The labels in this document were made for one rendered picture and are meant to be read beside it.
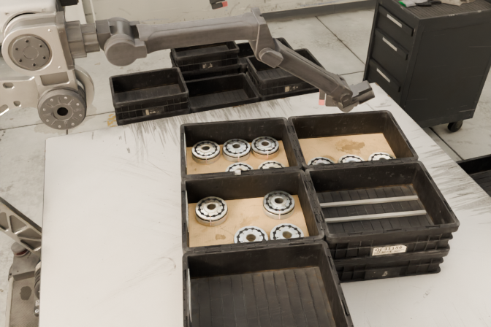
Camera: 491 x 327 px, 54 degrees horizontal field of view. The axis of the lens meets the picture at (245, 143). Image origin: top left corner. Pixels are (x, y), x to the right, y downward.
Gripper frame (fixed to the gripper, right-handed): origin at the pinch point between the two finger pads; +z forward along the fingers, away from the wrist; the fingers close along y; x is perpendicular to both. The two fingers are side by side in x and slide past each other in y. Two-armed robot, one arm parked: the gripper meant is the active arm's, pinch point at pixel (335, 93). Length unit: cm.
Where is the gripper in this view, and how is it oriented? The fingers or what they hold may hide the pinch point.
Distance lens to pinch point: 185.2
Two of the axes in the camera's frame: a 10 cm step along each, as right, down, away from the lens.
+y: -10.0, -0.3, -0.2
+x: -0.3, 9.6, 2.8
